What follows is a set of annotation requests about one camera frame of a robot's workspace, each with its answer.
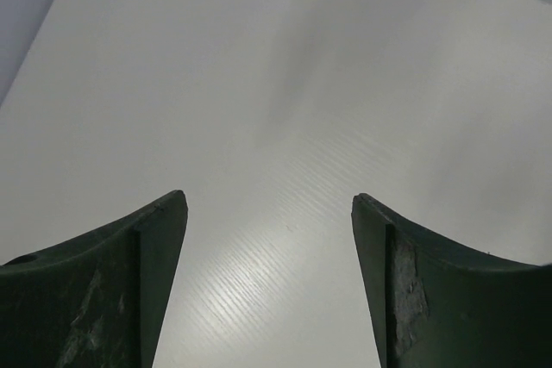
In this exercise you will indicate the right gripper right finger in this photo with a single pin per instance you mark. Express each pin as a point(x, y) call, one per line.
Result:
point(434, 302)

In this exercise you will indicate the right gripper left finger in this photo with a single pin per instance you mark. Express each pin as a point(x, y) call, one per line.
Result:
point(96, 300)

